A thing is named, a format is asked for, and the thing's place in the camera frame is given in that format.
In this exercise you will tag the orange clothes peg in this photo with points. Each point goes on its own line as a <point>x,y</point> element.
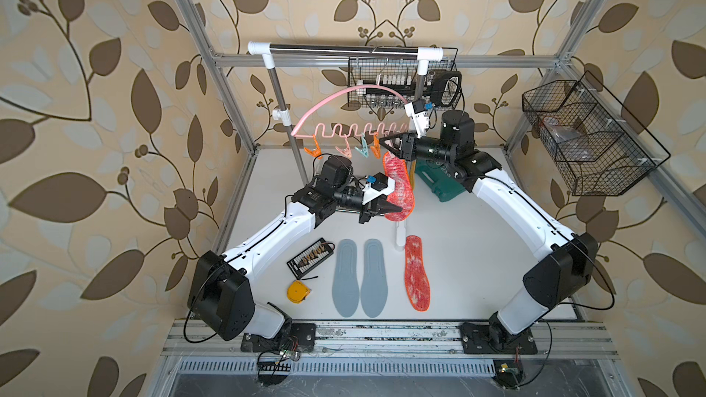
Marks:
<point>315,153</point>

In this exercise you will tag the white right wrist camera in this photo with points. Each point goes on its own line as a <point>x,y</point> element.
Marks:
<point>418,112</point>

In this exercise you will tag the red insole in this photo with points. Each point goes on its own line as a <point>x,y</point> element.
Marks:
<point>403,195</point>
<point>415,278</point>

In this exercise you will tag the light blue insole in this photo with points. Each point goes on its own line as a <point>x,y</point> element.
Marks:
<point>345,287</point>
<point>374,288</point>

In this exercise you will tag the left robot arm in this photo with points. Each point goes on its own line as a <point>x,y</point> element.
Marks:
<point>221,291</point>

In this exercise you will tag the pink multi-clip hanger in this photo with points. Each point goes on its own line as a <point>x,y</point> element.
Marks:
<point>336,118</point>

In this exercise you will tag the yellow tape measure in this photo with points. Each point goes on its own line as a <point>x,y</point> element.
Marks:
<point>297,292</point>

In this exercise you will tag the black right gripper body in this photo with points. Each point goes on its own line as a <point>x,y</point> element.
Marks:
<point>423,149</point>

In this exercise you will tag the black wire basket wall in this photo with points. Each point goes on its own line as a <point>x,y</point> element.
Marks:
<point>374,60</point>
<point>625,151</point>

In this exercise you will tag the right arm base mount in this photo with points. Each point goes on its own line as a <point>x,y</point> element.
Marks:
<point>491,337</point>

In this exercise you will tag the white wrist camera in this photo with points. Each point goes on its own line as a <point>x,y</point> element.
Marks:
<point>418,112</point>
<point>377,186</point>

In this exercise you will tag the plastic bag in basket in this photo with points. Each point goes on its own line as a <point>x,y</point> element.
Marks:
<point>570,144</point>

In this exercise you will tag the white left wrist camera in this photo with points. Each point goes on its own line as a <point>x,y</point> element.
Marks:
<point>377,186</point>

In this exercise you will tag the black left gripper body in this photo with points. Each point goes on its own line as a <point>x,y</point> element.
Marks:
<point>368,214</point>

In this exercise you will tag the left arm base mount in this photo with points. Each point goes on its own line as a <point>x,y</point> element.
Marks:
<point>277,356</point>

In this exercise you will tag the small electronics board with wires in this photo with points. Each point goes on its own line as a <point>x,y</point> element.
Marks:
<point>509,374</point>

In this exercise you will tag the black wire basket right wall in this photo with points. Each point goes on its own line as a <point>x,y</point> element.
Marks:
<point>625,151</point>

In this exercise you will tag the black wire basket back wall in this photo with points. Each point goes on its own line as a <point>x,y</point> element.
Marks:
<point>374,60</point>

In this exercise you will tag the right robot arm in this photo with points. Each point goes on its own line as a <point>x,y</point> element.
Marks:
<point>565,260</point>

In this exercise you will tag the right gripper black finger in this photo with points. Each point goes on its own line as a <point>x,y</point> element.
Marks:
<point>394,150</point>
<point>394,139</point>

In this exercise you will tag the green plastic tool case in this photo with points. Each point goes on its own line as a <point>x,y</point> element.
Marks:
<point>436,177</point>

